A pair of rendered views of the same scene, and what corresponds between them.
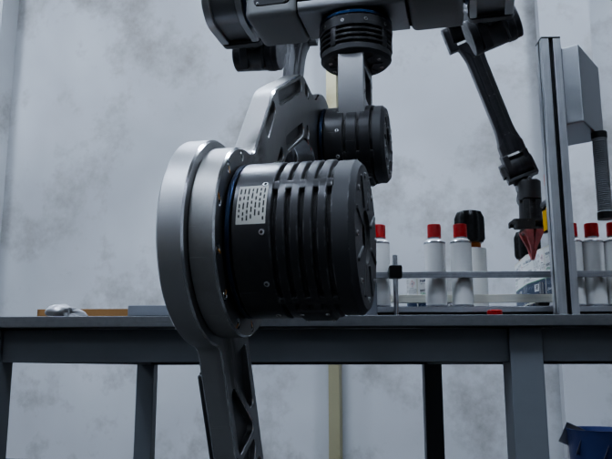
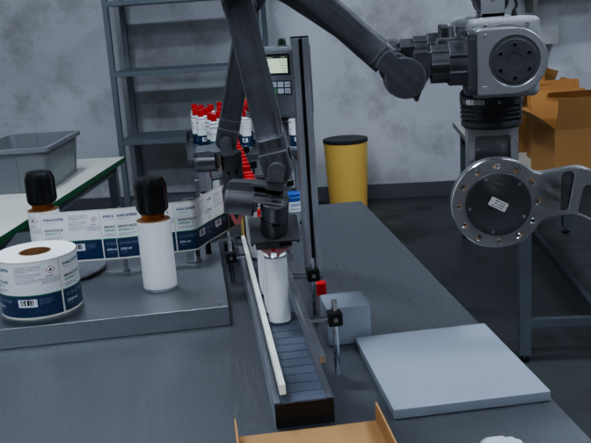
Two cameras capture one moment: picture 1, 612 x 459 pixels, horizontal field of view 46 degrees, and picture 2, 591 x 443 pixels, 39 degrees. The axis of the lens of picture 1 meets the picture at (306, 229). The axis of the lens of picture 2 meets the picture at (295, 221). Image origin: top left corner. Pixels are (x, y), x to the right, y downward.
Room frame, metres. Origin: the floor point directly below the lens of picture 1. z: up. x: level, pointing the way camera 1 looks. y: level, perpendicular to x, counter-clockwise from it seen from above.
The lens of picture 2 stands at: (1.96, 1.66, 1.56)
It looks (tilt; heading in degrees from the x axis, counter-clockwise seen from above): 14 degrees down; 262
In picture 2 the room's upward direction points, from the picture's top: 4 degrees counter-clockwise
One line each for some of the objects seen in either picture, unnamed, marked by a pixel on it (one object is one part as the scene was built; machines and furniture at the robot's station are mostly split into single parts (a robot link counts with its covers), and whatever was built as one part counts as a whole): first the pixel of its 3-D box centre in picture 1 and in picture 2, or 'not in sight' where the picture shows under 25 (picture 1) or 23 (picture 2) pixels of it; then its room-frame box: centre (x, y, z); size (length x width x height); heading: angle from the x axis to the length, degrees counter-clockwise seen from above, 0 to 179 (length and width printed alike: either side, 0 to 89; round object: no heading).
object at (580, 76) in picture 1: (570, 97); (276, 81); (1.66, -0.64, 1.38); 0.17 x 0.10 x 0.19; 143
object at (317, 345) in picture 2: (408, 275); (287, 272); (1.72, -0.25, 0.95); 1.07 x 0.01 x 0.01; 88
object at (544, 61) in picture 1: (556, 177); (306, 160); (1.60, -0.58, 1.16); 0.04 x 0.04 x 0.67; 88
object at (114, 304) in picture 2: not in sight; (105, 279); (2.19, -0.67, 0.86); 0.80 x 0.67 x 0.05; 88
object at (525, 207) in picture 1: (530, 214); (233, 182); (1.81, -0.57, 1.12); 0.10 x 0.07 x 0.07; 88
